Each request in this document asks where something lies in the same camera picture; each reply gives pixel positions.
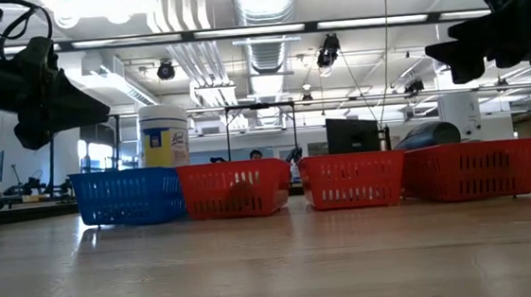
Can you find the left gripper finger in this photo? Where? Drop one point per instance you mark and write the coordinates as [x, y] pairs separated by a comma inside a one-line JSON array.
[[34, 133], [77, 111]]

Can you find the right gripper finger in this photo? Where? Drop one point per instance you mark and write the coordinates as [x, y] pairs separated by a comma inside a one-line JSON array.
[[463, 62], [472, 30]]

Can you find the dark grey toiletry tube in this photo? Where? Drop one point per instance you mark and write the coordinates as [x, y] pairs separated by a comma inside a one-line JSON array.
[[428, 133]]

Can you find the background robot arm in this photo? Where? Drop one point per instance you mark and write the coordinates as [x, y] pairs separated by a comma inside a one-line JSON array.
[[36, 188]]

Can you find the white cylindrical column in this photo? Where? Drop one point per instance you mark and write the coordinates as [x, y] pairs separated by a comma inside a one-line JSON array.
[[460, 114]]

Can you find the blue slotted plastic basket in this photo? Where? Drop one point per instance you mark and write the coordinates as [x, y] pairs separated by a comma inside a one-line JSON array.
[[125, 178]]

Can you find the red slotted plastic basket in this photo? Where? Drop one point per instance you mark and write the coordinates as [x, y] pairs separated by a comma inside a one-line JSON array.
[[349, 161], [210, 172], [470, 151]]

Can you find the Lysol wipes canister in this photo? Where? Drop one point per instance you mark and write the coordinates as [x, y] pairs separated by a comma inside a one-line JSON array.
[[165, 137]]

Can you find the person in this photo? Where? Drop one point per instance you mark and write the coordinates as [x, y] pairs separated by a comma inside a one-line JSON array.
[[256, 154]]

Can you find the black overhead camera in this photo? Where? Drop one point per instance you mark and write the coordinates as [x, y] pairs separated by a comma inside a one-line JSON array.
[[329, 51]]

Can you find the black background rig frame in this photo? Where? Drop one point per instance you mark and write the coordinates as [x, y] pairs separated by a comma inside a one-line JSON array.
[[259, 105]]

